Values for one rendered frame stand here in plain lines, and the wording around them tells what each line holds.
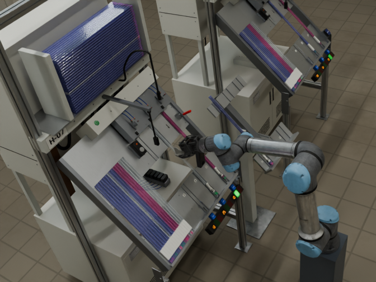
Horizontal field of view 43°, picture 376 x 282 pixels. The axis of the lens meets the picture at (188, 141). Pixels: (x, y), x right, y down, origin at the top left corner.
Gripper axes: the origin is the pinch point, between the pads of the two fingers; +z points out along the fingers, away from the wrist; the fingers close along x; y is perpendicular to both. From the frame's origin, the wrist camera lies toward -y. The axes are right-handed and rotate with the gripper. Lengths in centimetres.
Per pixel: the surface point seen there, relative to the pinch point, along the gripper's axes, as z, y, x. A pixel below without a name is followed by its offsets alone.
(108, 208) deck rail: 1.8, 8.1, 48.5
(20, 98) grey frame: -5, 70, 51
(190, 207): -4.5, -22.2, 16.4
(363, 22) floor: 43, -85, -332
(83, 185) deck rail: 6, 23, 49
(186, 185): -2.4, -13.6, 9.3
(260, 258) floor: 18, -99, -19
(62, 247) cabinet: 79, -19, 49
